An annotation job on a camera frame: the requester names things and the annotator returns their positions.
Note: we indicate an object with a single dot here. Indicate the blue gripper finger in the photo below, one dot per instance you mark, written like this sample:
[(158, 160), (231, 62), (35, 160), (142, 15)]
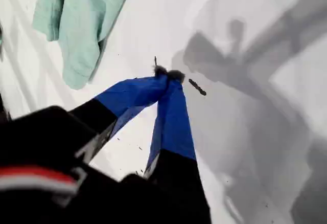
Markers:
[(132, 93), (173, 132)]

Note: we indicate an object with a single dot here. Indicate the pale green T-shirt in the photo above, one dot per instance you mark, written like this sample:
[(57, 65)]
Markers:
[(76, 17)]

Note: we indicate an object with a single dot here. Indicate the small black debris strip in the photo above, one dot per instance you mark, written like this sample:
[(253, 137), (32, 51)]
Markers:
[(197, 87)]

